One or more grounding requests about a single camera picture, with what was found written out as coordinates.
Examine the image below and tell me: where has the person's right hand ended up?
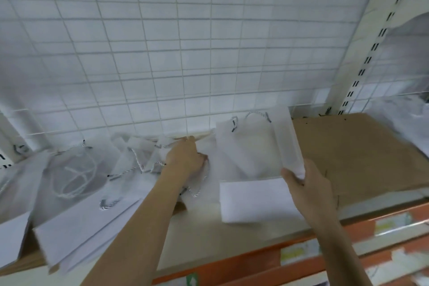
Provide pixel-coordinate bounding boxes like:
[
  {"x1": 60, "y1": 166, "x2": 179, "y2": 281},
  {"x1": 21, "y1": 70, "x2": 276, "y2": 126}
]
[{"x1": 281, "y1": 159, "x2": 337, "y2": 221}]

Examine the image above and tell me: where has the person's left hand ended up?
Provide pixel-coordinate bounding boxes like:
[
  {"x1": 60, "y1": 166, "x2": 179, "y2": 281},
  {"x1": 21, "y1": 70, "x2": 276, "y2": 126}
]
[{"x1": 163, "y1": 136, "x2": 209, "y2": 179}]

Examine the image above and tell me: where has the white paper bag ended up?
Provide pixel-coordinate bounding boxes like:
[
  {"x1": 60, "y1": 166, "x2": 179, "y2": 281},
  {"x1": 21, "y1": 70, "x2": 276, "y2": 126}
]
[
  {"x1": 214, "y1": 105, "x2": 306, "y2": 181},
  {"x1": 219, "y1": 177, "x2": 304, "y2": 224}
]

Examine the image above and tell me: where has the white bag with twisted cord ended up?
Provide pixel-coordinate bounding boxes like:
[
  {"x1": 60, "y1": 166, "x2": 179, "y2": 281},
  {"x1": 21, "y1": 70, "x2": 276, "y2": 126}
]
[{"x1": 112, "y1": 135, "x2": 215, "y2": 209}]

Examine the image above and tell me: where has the person's right forearm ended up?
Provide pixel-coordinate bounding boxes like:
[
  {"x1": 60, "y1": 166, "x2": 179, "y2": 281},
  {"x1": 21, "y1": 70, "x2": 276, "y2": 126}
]
[{"x1": 307, "y1": 210, "x2": 373, "y2": 286}]

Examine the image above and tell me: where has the person's left forearm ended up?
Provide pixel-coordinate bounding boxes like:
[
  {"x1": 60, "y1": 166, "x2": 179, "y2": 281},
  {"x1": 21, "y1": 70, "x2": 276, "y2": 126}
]
[{"x1": 80, "y1": 171, "x2": 188, "y2": 286}]

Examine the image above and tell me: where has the flat folded white paper bag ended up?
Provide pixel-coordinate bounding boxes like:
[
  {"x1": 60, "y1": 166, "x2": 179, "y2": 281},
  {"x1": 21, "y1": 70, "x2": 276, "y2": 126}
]
[{"x1": 219, "y1": 177, "x2": 304, "y2": 224}]

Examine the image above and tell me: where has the brown shelf board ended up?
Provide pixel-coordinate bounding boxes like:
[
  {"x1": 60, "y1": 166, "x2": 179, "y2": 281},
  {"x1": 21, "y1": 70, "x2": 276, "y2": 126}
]
[{"x1": 0, "y1": 113, "x2": 429, "y2": 276}]

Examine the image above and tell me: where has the orange shelf beam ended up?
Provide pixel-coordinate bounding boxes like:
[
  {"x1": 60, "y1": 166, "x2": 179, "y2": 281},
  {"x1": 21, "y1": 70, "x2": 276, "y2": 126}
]
[{"x1": 152, "y1": 200, "x2": 429, "y2": 286}]

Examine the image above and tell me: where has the white and yellow shelf label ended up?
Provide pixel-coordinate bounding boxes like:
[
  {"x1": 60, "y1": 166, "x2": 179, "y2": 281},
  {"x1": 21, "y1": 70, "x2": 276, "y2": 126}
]
[
  {"x1": 374, "y1": 212, "x2": 413, "y2": 237},
  {"x1": 280, "y1": 239, "x2": 320, "y2": 266}
]

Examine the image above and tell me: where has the pile of white paper bags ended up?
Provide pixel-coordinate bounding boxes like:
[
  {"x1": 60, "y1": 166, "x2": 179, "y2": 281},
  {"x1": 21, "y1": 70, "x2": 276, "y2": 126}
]
[{"x1": 0, "y1": 135, "x2": 188, "y2": 276}]

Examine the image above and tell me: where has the white slotted shelf upright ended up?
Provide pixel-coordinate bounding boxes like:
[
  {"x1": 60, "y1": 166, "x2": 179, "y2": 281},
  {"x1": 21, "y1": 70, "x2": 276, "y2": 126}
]
[
  {"x1": 327, "y1": 0, "x2": 429, "y2": 116},
  {"x1": 0, "y1": 108, "x2": 37, "y2": 167}
]

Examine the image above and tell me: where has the white wire mesh panel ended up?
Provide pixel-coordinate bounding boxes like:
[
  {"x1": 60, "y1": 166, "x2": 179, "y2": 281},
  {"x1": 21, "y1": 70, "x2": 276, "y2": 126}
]
[{"x1": 0, "y1": 0, "x2": 386, "y2": 149}]

